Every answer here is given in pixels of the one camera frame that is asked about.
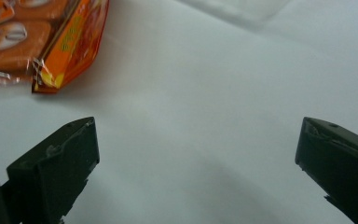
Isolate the orange snack packet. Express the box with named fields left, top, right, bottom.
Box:
left=31, top=0, right=111, bottom=94

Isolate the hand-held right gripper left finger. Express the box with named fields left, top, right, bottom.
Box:
left=0, top=116, right=101, bottom=224

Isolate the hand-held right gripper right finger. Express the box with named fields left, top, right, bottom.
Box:
left=295, top=117, right=358, bottom=224

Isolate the clear pack of orange snacks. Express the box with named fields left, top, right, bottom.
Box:
left=0, top=0, right=76, bottom=86

